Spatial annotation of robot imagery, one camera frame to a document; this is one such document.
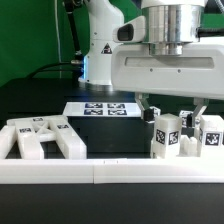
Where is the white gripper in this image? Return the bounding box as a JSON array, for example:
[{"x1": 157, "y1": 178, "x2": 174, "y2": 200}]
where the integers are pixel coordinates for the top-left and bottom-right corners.
[{"x1": 111, "y1": 41, "x2": 224, "y2": 128}]

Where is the white chair seat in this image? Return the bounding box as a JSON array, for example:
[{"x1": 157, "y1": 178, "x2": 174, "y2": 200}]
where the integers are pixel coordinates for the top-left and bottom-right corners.
[{"x1": 150, "y1": 135, "x2": 224, "y2": 159}]

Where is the white chair backrest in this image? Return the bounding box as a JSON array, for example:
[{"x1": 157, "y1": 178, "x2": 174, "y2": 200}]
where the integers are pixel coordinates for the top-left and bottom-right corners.
[{"x1": 7, "y1": 115, "x2": 87, "y2": 160}]

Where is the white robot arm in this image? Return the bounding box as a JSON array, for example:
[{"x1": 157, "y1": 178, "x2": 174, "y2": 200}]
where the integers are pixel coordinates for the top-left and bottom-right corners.
[{"x1": 79, "y1": 0, "x2": 224, "y2": 124}]

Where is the white tagged cube right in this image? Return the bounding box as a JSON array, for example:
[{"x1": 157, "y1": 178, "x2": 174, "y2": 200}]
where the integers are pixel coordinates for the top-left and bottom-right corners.
[{"x1": 179, "y1": 110, "x2": 193, "y2": 128}]

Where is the white tagged cube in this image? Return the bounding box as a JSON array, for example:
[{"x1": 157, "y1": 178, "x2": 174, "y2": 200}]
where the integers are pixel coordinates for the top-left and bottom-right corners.
[
  {"x1": 179, "y1": 110, "x2": 193, "y2": 128},
  {"x1": 151, "y1": 106, "x2": 161, "y2": 116}
]

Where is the white base tag plate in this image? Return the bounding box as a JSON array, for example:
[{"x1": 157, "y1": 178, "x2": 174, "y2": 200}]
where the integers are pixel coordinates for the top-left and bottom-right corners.
[{"x1": 63, "y1": 102, "x2": 141, "y2": 117}]

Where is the white U-shaped frame wall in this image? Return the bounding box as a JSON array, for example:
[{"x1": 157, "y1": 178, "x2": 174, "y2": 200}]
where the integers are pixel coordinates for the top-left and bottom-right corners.
[{"x1": 0, "y1": 125, "x2": 224, "y2": 185}]

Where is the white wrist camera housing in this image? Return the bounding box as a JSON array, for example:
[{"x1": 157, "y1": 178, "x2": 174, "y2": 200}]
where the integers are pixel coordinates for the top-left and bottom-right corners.
[{"x1": 112, "y1": 16, "x2": 146, "y2": 43}]

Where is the black cable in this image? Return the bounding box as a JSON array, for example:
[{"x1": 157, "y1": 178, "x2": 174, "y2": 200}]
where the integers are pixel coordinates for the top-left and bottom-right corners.
[{"x1": 26, "y1": 0, "x2": 84, "y2": 80}]

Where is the white cable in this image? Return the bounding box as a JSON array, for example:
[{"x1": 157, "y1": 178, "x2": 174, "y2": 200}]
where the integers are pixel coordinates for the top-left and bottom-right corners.
[{"x1": 53, "y1": 0, "x2": 63, "y2": 79}]

